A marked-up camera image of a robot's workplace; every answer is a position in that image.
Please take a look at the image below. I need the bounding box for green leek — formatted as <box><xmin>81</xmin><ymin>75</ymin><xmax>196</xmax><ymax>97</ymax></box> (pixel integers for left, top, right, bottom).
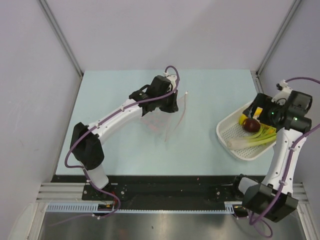
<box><xmin>226</xmin><ymin>126</ymin><xmax>277</xmax><ymax>150</ymax></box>

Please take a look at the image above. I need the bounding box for clear zip top bag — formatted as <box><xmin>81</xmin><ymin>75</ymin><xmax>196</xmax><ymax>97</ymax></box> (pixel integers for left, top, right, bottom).
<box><xmin>139</xmin><ymin>91</ymin><xmax>189</xmax><ymax>142</ymax></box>

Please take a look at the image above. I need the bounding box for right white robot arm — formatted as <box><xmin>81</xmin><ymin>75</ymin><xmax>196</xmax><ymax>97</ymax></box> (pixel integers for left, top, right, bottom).
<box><xmin>230</xmin><ymin>90</ymin><xmax>313</xmax><ymax>223</ymax></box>

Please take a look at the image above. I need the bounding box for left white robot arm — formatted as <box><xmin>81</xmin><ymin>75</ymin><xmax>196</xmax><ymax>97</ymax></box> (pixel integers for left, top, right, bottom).
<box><xmin>70</xmin><ymin>74</ymin><xmax>180</xmax><ymax>200</ymax></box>

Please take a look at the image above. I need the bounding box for yellow banana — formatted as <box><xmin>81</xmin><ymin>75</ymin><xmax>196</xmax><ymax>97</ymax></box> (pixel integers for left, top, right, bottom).
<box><xmin>238</xmin><ymin>107</ymin><xmax>263</xmax><ymax>125</ymax></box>

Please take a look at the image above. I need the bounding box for white perforated plastic basket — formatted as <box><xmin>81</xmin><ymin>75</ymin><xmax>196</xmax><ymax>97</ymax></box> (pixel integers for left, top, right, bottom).
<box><xmin>216</xmin><ymin>102</ymin><xmax>276</xmax><ymax>161</ymax></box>

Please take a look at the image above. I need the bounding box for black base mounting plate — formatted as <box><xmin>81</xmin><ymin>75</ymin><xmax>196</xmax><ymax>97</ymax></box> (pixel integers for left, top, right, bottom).
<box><xmin>82</xmin><ymin>175</ymin><xmax>244</xmax><ymax>207</ymax></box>

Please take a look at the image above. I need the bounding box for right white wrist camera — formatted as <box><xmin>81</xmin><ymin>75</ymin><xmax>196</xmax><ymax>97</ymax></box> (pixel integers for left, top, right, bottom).
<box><xmin>271</xmin><ymin>79</ymin><xmax>293</xmax><ymax>103</ymax></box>

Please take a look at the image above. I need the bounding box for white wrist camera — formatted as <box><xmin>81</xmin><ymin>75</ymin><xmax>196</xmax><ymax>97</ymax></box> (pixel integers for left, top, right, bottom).
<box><xmin>271</xmin><ymin>79</ymin><xmax>293</xmax><ymax>103</ymax></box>
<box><xmin>163</xmin><ymin>72</ymin><xmax>179</xmax><ymax>94</ymax></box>

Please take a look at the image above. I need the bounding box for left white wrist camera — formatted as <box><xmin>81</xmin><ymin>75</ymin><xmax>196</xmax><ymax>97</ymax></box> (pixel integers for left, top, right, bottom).
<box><xmin>163</xmin><ymin>72</ymin><xmax>179</xmax><ymax>94</ymax></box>

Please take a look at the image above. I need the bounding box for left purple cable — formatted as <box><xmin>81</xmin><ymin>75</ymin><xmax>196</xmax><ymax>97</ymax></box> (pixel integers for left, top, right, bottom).
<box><xmin>48</xmin><ymin>65</ymin><xmax>181</xmax><ymax>223</ymax></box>

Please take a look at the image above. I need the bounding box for purple cable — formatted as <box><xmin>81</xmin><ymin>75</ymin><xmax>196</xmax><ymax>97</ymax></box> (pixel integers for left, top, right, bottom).
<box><xmin>48</xmin><ymin>65</ymin><xmax>181</xmax><ymax>223</ymax></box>
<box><xmin>248</xmin><ymin>76</ymin><xmax>320</xmax><ymax>237</ymax></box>

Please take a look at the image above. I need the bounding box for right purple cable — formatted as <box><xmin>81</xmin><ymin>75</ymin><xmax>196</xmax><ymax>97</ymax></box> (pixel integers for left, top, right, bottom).
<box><xmin>248</xmin><ymin>76</ymin><xmax>320</xmax><ymax>237</ymax></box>

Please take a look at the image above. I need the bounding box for white slotted cable duct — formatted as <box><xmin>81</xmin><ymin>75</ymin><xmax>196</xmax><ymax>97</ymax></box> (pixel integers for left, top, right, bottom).
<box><xmin>45</xmin><ymin>201</ymin><xmax>241</xmax><ymax>214</ymax></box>

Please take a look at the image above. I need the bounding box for aluminium frame rail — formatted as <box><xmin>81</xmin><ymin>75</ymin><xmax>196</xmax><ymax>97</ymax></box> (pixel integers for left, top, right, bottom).
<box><xmin>36</xmin><ymin>181</ymin><xmax>87</xmax><ymax>203</ymax></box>

